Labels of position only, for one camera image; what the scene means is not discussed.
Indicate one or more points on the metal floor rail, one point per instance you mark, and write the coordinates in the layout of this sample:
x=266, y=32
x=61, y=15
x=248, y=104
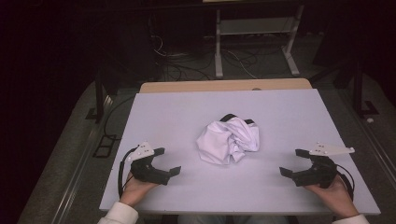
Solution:
x=81, y=161
x=373, y=140

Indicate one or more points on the white metal stand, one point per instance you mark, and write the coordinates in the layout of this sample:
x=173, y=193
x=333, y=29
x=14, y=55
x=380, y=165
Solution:
x=218, y=62

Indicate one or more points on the white shorts with black waistband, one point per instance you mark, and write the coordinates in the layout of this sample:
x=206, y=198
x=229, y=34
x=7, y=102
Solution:
x=224, y=143

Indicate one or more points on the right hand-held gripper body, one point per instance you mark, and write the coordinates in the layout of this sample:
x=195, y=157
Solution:
x=320, y=174

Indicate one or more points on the black metal stand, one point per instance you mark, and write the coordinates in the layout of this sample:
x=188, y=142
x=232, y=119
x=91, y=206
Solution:
x=99, y=99
x=358, y=93

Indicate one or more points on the white tabletop board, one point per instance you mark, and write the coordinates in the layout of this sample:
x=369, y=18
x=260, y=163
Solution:
x=155, y=124

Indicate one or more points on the person's right hand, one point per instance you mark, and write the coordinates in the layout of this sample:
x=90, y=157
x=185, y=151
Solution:
x=337, y=199

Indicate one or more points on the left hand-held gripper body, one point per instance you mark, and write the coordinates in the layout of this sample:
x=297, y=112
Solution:
x=146, y=172

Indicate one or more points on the wooden table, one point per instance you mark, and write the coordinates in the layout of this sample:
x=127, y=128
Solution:
x=218, y=85

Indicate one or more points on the person's left hand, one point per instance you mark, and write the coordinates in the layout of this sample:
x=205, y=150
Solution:
x=134, y=191

